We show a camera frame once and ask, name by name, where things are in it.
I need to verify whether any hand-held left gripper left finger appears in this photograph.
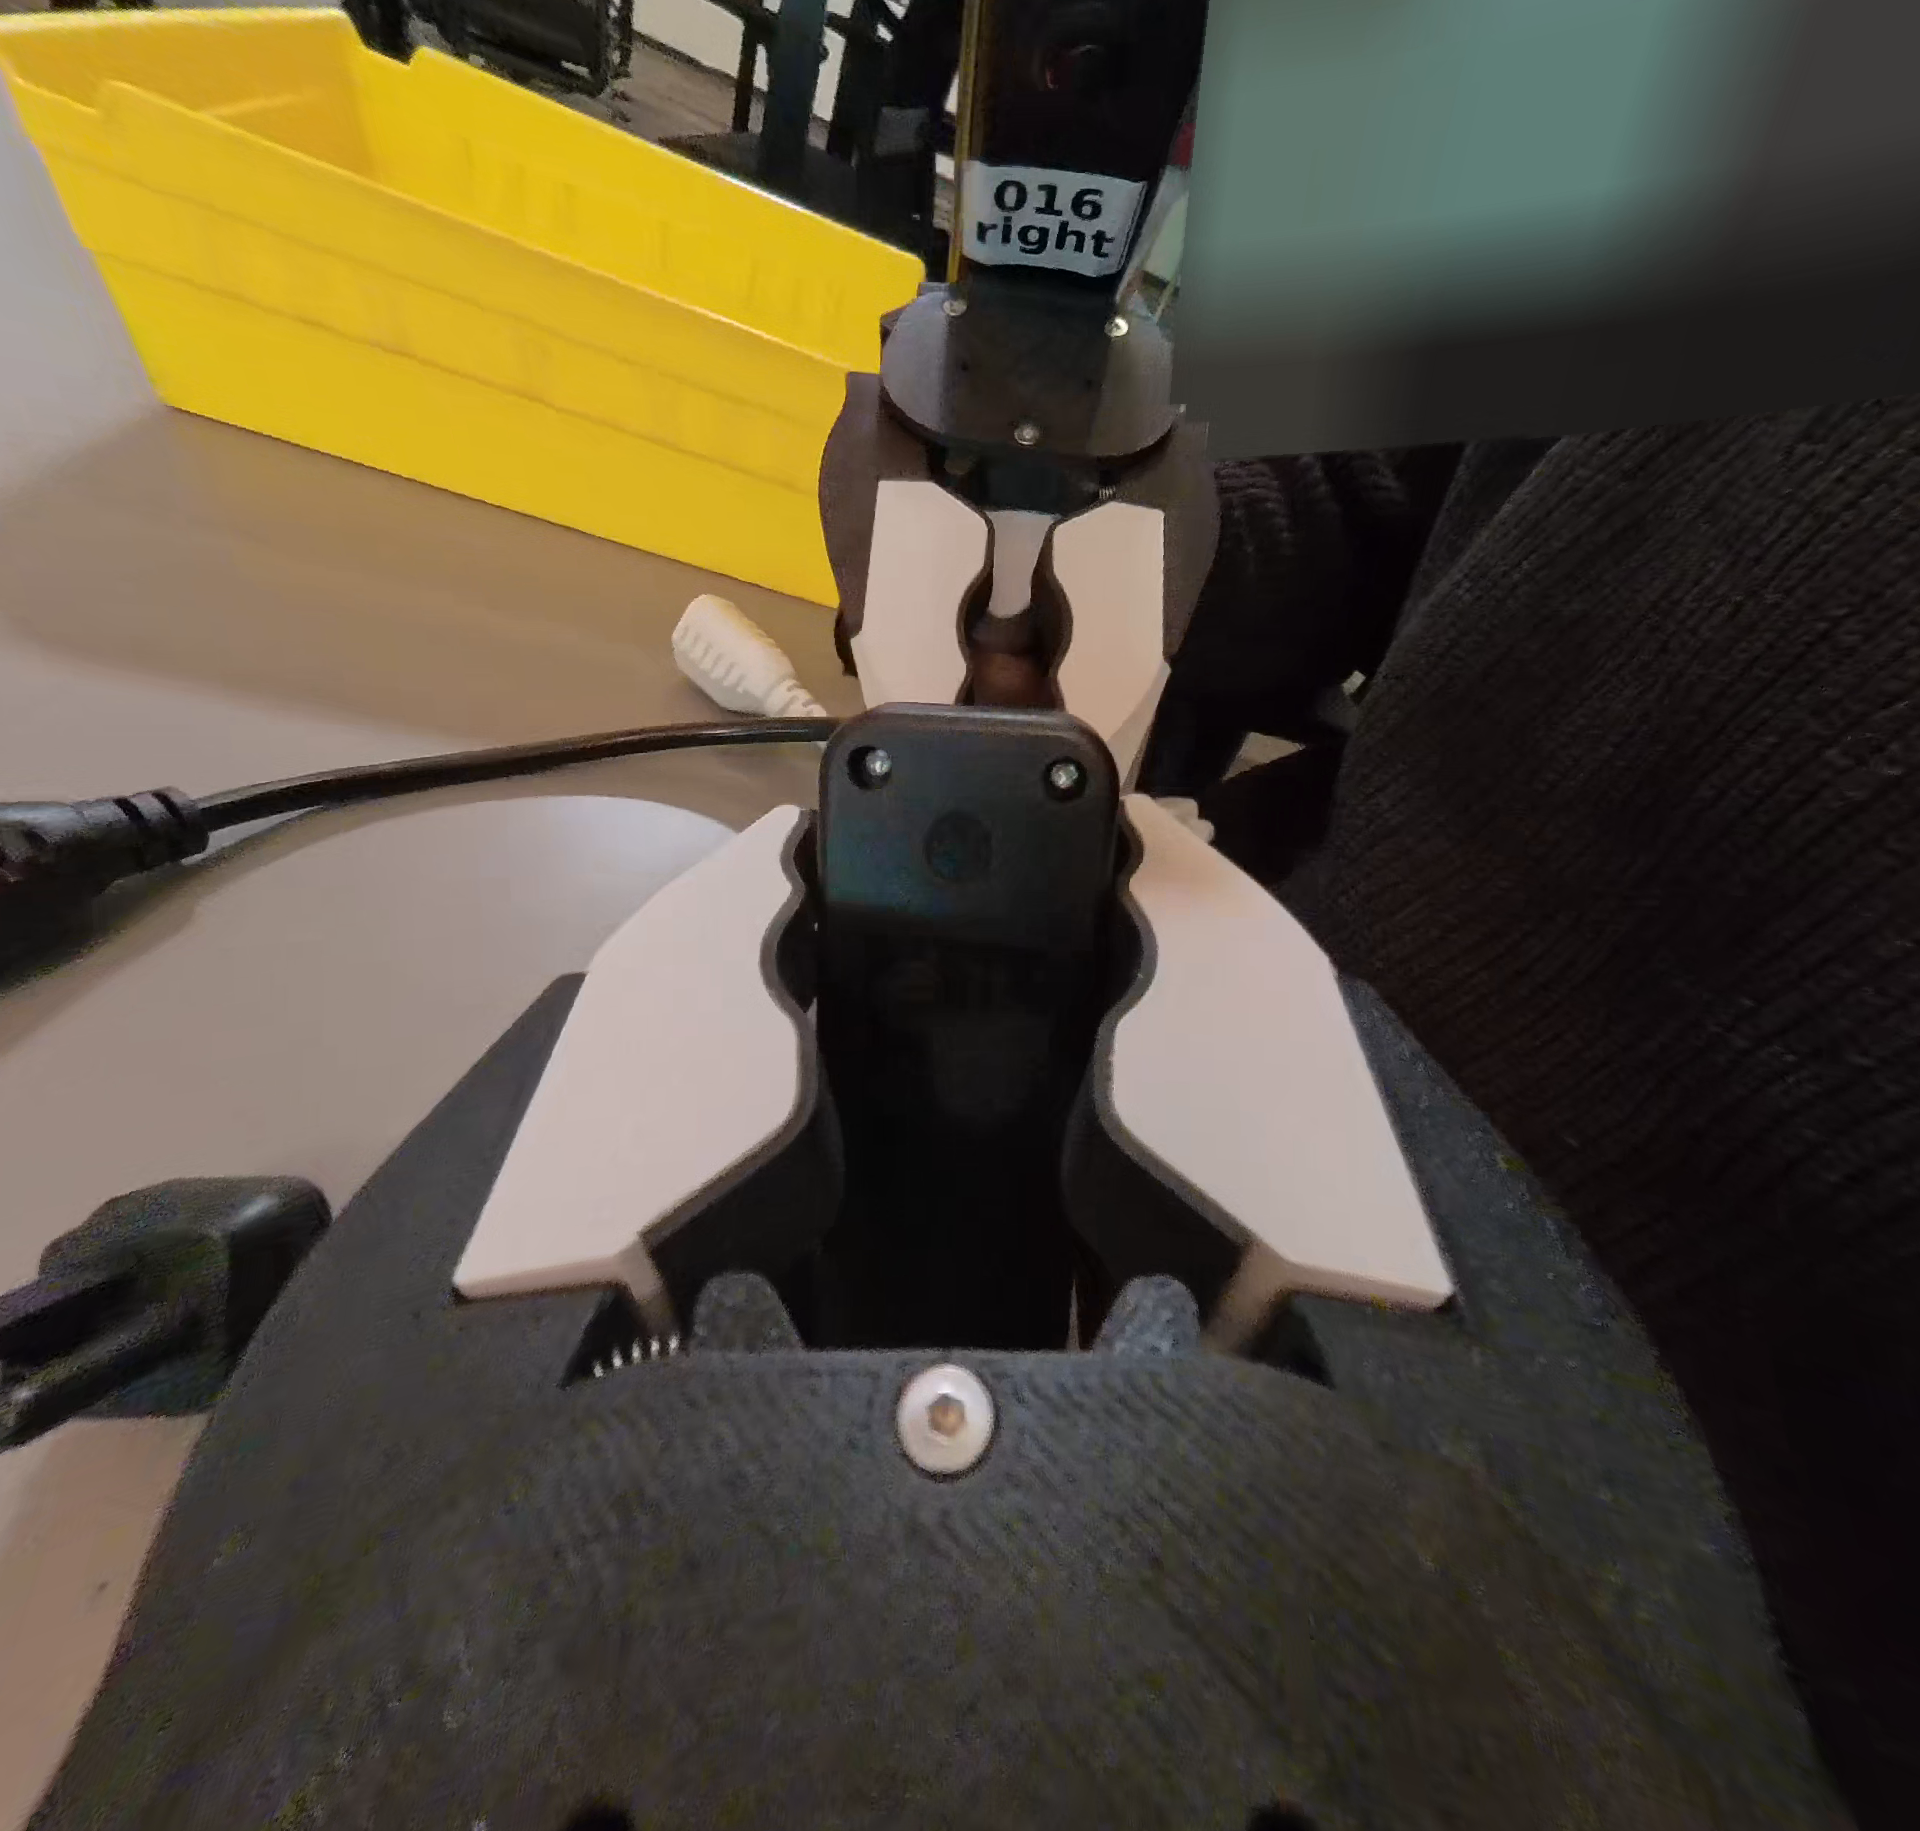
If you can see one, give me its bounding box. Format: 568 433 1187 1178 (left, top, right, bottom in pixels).
451 799 838 1341

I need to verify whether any person's right forearm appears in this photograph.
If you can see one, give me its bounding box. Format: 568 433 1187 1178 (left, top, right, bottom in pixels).
1174 446 1464 812

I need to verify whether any standing desk with blue legs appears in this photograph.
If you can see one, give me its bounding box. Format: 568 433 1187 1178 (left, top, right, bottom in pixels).
756 0 844 192

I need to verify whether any yellow plastic bin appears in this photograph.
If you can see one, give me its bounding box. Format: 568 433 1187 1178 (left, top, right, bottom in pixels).
0 11 928 609

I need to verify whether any white cable with plug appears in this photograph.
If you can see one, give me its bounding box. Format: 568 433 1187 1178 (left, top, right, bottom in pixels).
673 590 837 722

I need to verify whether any black power cord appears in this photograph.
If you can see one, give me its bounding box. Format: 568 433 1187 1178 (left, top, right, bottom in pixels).
0 715 838 979

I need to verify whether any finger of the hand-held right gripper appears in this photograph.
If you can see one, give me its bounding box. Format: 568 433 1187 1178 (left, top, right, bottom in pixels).
844 473 996 705
1038 499 1174 753

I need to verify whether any black power strip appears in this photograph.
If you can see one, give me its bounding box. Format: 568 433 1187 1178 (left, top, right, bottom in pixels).
816 703 1123 1355

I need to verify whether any black braided cable flat plug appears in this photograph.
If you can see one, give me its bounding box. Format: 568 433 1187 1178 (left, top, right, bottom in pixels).
0 1170 336 1454

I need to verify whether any grey desk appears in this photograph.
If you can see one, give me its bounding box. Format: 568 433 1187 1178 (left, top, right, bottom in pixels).
0 78 1357 1831

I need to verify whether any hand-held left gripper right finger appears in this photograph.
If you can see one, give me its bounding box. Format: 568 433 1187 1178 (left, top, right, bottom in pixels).
1068 792 1461 1355

